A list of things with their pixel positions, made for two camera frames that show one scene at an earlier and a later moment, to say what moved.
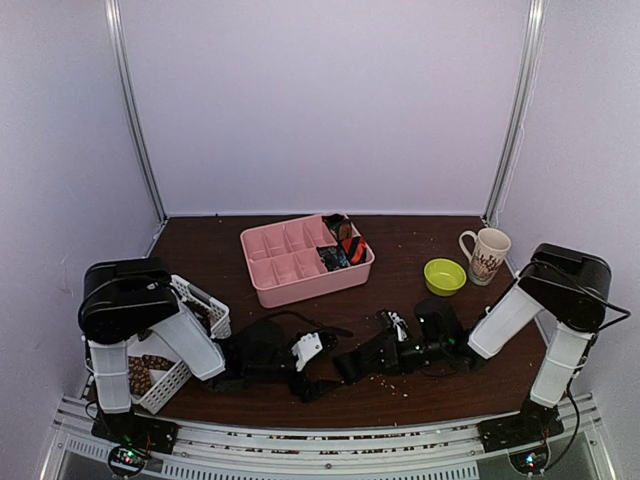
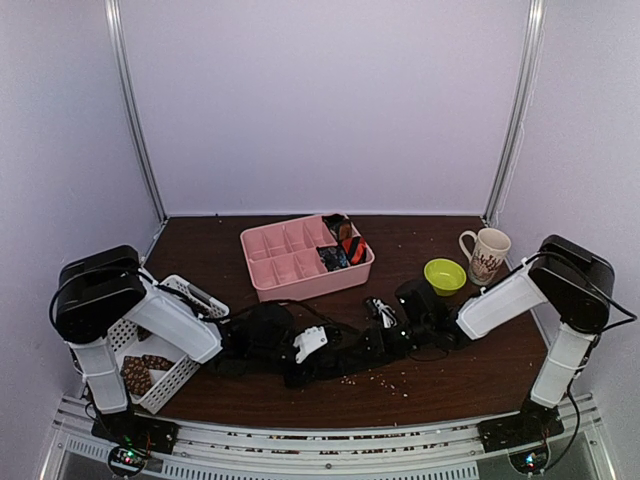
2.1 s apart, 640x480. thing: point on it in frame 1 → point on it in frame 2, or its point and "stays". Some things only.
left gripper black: (313, 391) → (309, 371)
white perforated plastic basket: (159, 363) stays
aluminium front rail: (429, 452) stays
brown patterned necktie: (140, 367) stays
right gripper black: (392, 358) → (378, 344)
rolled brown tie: (340, 224) stays
